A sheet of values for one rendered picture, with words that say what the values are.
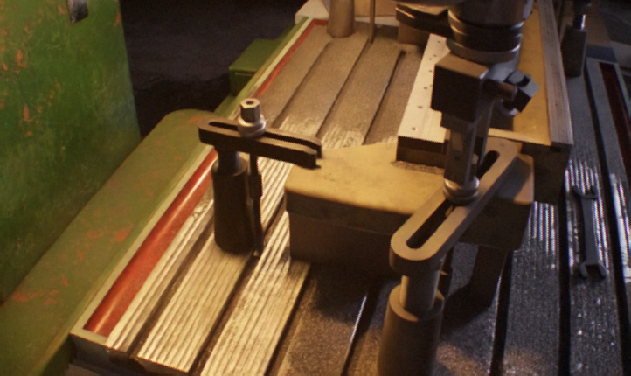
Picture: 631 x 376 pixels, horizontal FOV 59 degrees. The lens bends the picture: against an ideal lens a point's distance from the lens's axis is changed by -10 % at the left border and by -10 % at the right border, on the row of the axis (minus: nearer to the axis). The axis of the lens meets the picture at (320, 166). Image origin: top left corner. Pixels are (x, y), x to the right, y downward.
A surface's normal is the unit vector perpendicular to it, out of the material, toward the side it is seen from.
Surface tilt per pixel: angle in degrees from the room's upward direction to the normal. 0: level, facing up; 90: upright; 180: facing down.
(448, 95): 90
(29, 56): 90
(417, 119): 0
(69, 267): 0
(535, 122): 0
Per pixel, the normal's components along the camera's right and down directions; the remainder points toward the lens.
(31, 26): 0.96, 0.17
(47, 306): 0.00, -0.81
